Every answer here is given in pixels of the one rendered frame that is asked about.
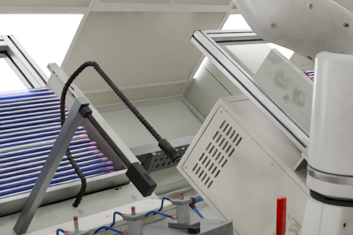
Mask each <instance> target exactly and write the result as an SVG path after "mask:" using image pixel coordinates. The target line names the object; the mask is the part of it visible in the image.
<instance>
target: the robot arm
mask: <svg viewBox="0 0 353 235"><path fill-rule="evenodd" d="M232 1H233V3H234V4H235V6H236V7H237V9H238V11H239V12H240V14H241V15H242V17H243V18H244V20H245V21H246V23H247V24H248V26H249V27H250V29H251V30H252V31H253V32H254V33H255V34H256V35H257V36H259V38H261V39H263V40H265V41H267V42H270V43H272V44H275V45H278V46H281V47H284V48H286V49H289V50H291V51H293V52H295V53H297V54H299V55H301V56H303V57H305V58H306V59H308V60H310V61H311V62H313V63H314V64H315V67H314V82H313V97H312V112H311V120H310V135H309V150H308V165H307V180H306V185H307V187H308V188H310V191H309V194H310V196H311V197H310V198H309V200H308V203H307V207H306V210H305V215H304V220H303V225H302V232H301V235H353V14H352V13H351V12H350V11H348V10H347V9H345V8H344V7H342V6H341V5H339V4H338V3H336V2H334V1H333V0H232Z"/></svg>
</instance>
